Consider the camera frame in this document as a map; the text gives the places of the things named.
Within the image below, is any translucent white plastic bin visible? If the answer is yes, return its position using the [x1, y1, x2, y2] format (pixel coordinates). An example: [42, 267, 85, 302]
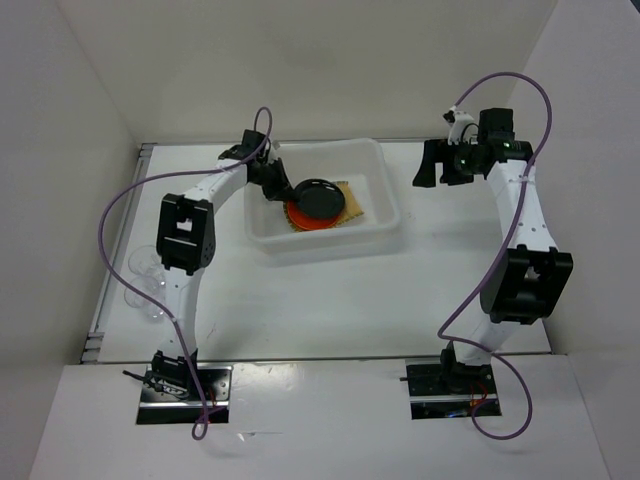
[244, 138, 401, 266]

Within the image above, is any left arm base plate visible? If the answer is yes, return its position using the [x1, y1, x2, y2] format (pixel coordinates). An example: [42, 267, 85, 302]
[136, 363, 234, 426]

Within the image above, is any woven bamboo tray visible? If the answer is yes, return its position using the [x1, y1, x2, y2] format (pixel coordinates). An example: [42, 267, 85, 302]
[281, 178, 366, 232]

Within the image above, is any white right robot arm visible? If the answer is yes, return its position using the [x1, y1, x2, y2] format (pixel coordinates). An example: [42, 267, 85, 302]
[413, 106, 573, 394]

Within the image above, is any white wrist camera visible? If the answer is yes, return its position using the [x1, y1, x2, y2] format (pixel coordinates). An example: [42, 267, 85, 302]
[268, 140, 280, 161]
[442, 105, 478, 146]

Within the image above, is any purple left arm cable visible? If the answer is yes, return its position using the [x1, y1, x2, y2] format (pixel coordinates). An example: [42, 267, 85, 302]
[97, 106, 274, 440]

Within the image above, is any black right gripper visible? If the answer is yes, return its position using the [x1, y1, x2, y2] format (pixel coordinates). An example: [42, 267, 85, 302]
[413, 137, 484, 187]

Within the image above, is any black round plate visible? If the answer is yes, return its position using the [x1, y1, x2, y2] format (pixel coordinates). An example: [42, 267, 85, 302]
[293, 179, 346, 220]

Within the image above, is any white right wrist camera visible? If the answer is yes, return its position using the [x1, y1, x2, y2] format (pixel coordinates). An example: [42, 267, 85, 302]
[442, 105, 478, 146]

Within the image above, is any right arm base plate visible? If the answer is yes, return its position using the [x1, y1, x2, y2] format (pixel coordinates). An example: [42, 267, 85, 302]
[400, 358, 502, 420]

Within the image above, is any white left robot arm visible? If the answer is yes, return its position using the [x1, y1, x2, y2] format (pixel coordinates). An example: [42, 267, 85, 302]
[150, 130, 298, 400]

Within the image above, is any orange plastic plate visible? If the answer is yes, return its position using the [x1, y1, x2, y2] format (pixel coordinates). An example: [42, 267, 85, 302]
[283, 201, 345, 232]

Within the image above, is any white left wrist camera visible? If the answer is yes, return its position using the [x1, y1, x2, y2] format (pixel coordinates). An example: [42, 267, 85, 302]
[268, 140, 280, 161]

